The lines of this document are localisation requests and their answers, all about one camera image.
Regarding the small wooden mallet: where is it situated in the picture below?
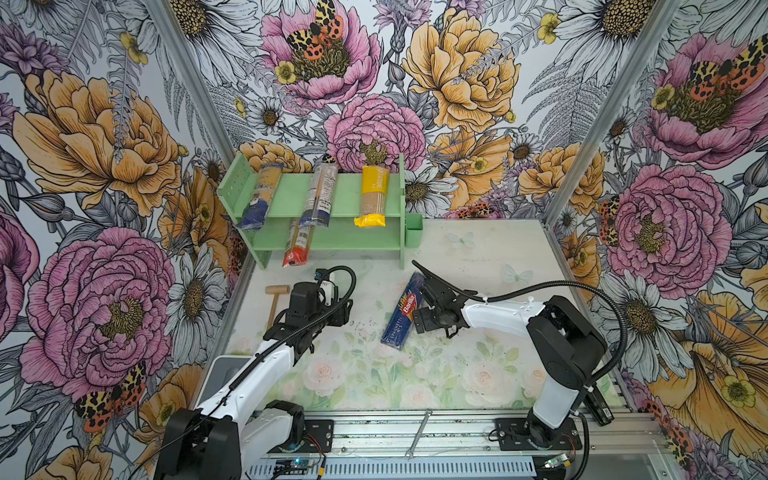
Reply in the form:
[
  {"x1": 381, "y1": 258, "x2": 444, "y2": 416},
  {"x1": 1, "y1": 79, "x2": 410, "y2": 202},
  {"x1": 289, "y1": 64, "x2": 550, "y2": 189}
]
[{"x1": 265, "y1": 285, "x2": 291, "y2": 328}]

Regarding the black stapler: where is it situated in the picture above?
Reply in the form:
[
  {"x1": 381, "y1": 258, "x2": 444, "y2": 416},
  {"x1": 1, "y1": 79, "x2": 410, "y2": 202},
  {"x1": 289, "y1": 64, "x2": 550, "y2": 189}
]
[{"x1": 584, "y1": 387, "x2": 614, "y2": 426}]

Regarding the white grey bin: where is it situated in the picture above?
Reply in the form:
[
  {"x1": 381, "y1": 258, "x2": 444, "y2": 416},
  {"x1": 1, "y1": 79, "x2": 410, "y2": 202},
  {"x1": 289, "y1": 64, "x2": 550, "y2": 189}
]
[{"x1": 196, "y1": 355, "x2": 252, "y2": 406}]

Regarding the yellow spaghetti bag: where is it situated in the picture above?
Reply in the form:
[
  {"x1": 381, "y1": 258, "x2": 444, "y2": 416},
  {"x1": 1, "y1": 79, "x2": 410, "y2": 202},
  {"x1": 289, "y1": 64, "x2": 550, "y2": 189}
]
[{"x1": 354, "y1": 165, "x2": 390, "y2": 228}]

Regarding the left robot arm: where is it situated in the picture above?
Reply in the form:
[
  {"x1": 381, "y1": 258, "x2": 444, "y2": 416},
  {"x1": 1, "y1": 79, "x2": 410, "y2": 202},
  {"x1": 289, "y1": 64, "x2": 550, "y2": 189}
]
[{"x1": 154, "y1": 279, "x2": 356, "y2": 479}]

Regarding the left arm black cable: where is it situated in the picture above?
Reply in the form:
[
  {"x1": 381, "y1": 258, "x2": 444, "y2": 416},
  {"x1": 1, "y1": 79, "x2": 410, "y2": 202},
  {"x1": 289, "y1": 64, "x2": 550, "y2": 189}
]
[{"x1": 125, "y1": 265, "x2": 358, "y2": 480}]

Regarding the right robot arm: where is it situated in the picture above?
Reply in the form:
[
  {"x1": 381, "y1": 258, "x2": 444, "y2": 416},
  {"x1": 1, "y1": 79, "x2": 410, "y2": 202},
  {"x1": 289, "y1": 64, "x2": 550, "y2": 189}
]
[{"x1": 413, "y1": 274, "x2": 614, "y2": 450}]

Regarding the spaghetti bag with white label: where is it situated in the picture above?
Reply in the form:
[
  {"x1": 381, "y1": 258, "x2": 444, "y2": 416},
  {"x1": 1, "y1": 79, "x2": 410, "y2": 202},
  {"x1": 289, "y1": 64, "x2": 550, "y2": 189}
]
[{"x1": 299, "y1": 163, "x2": 338, "y2": 227}]

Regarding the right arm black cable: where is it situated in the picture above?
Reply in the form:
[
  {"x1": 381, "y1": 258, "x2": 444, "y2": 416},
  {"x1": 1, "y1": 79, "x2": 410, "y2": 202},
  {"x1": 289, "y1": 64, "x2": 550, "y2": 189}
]
[{"x1": 411, "y1": 259, "x2": 629, "y2": 480}]

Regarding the green cup on shelf side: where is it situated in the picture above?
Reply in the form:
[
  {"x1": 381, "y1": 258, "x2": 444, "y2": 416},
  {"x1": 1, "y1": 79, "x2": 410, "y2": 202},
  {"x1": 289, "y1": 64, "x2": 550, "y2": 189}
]
[{"x1": 404, "y1": 213, "x2": 424, "y2": 249}]

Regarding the spaghetti bag with blue end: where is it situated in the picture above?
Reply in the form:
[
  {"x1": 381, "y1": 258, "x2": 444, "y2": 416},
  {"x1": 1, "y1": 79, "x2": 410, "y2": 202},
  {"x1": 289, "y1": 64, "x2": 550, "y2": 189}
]
[{"x1": 237, "y1": 163, "x2": 283, "y2": 231}]

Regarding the red spaghetti bag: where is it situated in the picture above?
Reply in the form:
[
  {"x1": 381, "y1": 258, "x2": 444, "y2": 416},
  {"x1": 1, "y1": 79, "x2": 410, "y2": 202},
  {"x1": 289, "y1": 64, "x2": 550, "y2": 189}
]
[{"x1": 282, "y1": 218, "x2": 314, "y2": 268}]

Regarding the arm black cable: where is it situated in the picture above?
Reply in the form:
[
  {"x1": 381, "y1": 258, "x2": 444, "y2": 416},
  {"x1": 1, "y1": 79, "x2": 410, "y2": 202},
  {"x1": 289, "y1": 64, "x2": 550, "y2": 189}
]
[
  {"x1": 125, "y1": 265, "x2": 358, "y2": 480},
  {"x1": 411, "y1": 259, "x2": 629, "y2": 480}
]

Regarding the small board right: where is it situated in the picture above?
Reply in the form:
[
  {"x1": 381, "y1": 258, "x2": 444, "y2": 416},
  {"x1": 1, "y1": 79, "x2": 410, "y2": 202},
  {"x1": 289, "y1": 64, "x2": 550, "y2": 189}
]
[{"x1": 542, "y1": 453, "x2": 571, "y2": 469}]

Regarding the metal rod on rail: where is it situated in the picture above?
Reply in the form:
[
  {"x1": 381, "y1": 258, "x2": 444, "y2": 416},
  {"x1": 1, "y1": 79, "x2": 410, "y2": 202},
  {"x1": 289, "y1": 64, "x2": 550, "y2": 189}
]
[{"x1": 405, "y1": 409, "x2": 434, "y2": 459}]

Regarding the green wooden shelf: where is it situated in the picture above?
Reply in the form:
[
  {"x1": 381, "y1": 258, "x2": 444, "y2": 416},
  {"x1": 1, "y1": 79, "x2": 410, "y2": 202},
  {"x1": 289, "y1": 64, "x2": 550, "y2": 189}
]
[{"x1": 217, "y1": 153, "x2": 407, "y2": 269}]

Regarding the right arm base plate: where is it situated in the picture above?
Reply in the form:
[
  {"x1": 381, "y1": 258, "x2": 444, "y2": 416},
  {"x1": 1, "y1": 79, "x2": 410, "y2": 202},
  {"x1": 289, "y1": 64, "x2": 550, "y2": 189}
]
[{"x1": 487, "y1": 417, "x2": 582, "y2": 451}]

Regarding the green circuit board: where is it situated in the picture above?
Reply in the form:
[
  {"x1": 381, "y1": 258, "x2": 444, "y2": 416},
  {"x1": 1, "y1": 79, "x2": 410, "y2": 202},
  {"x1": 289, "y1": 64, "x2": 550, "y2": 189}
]
[{"x1": 272, "y1": 458, "x2": 320, "y2": 479}]

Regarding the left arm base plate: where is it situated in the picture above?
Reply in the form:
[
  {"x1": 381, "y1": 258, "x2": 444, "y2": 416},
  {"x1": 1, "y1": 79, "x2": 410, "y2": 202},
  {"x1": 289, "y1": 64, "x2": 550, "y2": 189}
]
[{"x1": 269, "y1": 419, "x2": 335, "y2": 454}]

